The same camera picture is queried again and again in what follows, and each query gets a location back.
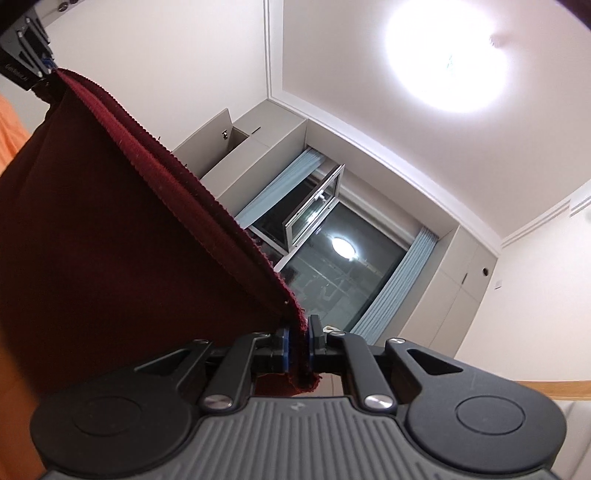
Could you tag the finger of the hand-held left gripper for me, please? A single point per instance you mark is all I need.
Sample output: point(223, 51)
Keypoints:
point(39, 55)

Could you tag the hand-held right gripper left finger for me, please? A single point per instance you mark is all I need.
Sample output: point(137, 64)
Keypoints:
point(282, 346)

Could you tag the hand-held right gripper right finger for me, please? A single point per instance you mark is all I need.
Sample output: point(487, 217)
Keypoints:
point(315, 344)

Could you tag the dark red sweater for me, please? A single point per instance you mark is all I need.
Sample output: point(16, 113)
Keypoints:
point(115, 258)

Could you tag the window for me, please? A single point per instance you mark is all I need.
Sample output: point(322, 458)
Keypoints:
point(341, 267)

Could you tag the light blue curtain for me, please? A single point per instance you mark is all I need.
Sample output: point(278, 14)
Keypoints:
point(397, 281)
point(281, 184)

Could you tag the open window sash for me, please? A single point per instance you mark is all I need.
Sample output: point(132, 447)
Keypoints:
point(314, 207)

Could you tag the grey wardrobe with round hole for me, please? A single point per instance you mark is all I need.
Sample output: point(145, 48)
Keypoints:
point(461, 290)

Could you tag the open grey wardrobe door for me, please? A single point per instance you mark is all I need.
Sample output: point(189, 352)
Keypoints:
point(205, 143)

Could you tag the grey wardrobe with shelves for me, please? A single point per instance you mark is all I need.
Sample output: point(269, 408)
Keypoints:
point(249, 143)

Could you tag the grey padded wooden headboard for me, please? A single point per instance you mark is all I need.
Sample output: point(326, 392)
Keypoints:
point(572, 415)

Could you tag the white ceiling air vent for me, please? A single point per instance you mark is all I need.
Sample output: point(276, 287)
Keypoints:
point(581, 205)

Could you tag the round ceiling lamp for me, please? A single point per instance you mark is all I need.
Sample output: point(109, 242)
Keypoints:
point(445, 50)

